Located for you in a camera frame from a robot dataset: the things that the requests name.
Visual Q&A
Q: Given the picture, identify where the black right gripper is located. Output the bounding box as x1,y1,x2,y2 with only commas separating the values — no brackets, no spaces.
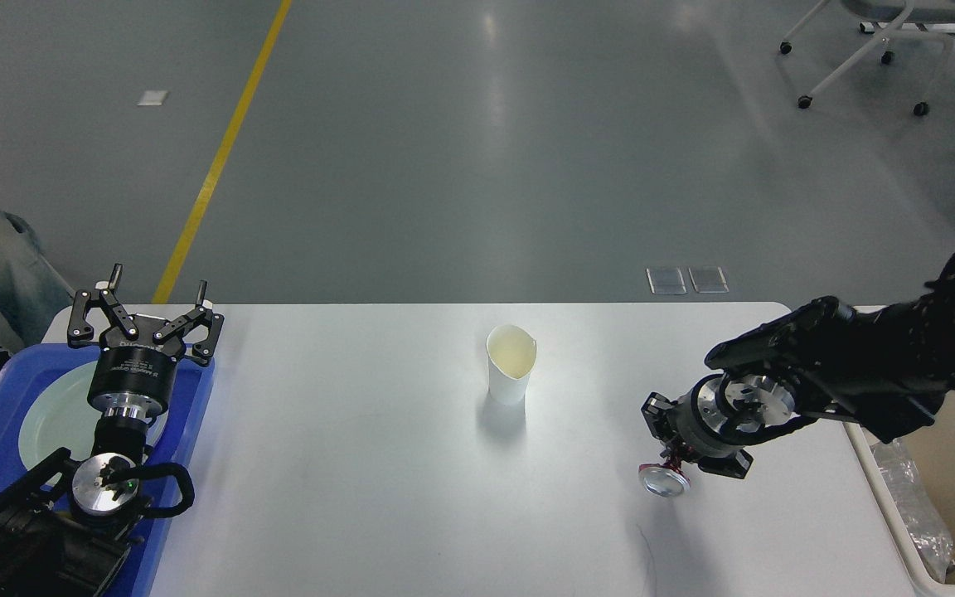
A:
641,377,754,479

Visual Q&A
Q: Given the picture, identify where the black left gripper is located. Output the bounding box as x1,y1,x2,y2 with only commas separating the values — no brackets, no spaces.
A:
66,265,224,420

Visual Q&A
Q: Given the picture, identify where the crushed red can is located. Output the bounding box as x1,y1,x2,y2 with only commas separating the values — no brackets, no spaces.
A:
637,444,694,498

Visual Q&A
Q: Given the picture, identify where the mint green plate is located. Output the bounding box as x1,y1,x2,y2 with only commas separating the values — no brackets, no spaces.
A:
18,362,170,470

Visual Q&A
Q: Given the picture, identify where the white paper cup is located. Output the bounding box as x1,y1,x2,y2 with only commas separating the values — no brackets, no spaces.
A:
486,324,537,405

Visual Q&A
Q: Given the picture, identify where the aluminium foil tray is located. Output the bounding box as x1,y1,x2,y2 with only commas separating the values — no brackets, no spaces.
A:
870,439,955,583

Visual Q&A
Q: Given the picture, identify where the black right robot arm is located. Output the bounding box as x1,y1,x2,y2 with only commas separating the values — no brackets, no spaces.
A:
639,252,955,498

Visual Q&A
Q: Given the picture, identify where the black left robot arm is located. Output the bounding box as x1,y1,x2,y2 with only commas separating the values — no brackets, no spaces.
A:
0,264,225,596

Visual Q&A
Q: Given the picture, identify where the blue plastic tray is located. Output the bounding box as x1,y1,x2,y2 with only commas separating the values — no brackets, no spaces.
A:
0,343,216,492

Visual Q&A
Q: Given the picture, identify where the white table foot bar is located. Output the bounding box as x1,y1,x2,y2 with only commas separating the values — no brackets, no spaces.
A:
859,22,955,35

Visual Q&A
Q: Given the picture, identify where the white office chair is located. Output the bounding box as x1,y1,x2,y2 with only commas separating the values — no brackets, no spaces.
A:
796,1,955,118

